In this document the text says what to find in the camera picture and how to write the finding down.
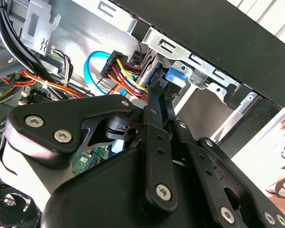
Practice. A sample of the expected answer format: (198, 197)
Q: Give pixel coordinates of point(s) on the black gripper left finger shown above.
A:
(61, 111)

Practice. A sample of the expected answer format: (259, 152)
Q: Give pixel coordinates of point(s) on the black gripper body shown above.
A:
(104, 194)

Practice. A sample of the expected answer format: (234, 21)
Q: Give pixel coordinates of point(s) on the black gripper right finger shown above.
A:
(204, 166)

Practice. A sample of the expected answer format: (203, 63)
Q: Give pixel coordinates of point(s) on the hard disk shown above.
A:
(177, 74)

